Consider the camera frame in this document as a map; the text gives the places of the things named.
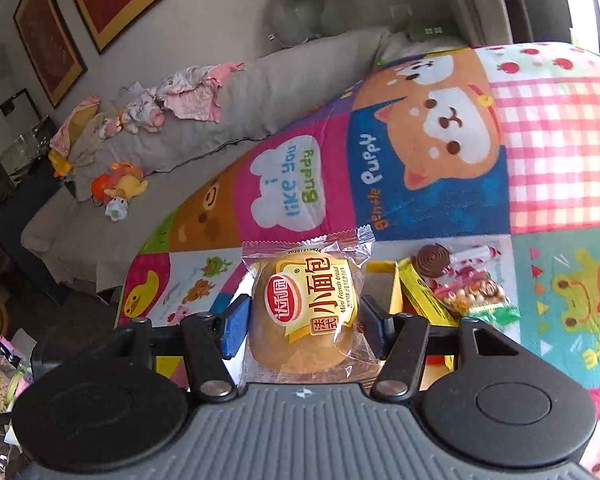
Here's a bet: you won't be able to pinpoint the grey bed sheet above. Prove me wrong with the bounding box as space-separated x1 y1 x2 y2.
20 129 301 294

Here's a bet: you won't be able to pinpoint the orange yellow plush toy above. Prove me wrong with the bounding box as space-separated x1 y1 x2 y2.
91 162 149 222

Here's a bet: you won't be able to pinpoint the yellow cardboard box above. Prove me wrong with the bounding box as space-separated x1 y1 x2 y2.
156 260 450 390

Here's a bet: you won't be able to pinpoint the packaged mini French bread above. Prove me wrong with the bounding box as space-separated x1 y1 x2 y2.
242 226 380 384

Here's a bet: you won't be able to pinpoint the grey long bed pillow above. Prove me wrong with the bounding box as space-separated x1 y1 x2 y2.
74 27 390 202

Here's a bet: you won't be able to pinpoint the chocolate swirl lollipop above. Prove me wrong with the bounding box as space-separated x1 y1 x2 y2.
412 244 451 278

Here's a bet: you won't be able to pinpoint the nut snack bag green edge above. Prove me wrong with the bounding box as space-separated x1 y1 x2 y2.
434 272 520 332

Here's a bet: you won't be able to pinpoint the pink baby clothes pile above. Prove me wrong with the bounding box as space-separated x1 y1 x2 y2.
97 63 245 140

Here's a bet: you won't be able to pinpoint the grey neck pillow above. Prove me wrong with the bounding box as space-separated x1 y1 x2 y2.
264 0 358 49

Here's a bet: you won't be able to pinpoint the green digital clock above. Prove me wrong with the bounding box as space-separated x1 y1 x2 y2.
406 20 462 42

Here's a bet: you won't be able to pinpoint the pink white candy stick pack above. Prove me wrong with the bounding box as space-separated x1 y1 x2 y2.
430 245 502 289

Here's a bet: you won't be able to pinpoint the colourful cartoon patchwork mat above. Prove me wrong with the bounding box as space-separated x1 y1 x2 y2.
118 42 600 478

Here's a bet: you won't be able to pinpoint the small red gold picture frame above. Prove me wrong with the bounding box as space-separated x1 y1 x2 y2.
12 0 87 108

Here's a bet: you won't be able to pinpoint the pink yellow cloth bundle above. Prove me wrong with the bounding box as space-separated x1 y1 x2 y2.
48 94 107 179

